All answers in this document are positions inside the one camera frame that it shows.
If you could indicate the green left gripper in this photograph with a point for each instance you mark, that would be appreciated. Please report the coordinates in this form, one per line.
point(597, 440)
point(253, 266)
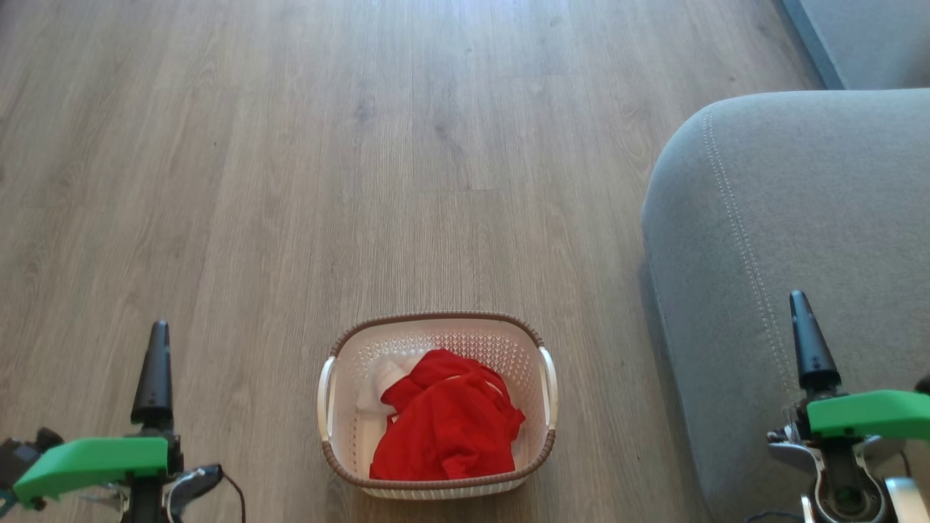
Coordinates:
point(94, 461)

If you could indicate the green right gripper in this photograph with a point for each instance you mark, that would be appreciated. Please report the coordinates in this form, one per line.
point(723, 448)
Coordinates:
point(872, 414)

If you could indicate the white and red garment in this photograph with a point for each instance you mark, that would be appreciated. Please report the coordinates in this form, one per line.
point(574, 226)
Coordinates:
point(378, 385)

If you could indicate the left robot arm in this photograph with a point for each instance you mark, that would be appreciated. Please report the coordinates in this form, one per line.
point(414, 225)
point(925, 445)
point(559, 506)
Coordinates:
point(192, 485)

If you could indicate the grey fabric sofa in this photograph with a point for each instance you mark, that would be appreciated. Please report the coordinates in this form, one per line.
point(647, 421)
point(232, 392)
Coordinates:
point(799, 218)

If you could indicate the grey sofa side section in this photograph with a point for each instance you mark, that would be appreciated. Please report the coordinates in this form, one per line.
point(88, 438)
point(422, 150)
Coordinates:
point(872, 36)

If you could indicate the white perforated laundry basket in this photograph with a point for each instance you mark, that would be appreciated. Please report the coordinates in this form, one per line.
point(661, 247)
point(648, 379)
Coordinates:
point(349, 436)

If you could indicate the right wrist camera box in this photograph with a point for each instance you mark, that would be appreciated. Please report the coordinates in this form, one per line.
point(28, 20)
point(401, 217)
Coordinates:
point(923, 383)

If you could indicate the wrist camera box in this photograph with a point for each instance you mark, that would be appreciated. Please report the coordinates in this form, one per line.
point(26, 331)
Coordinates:
point(25, 454)
point(923, 383)

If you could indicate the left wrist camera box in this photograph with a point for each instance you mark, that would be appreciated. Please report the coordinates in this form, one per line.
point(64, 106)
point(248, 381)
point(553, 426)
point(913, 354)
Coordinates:
point(25, 454)

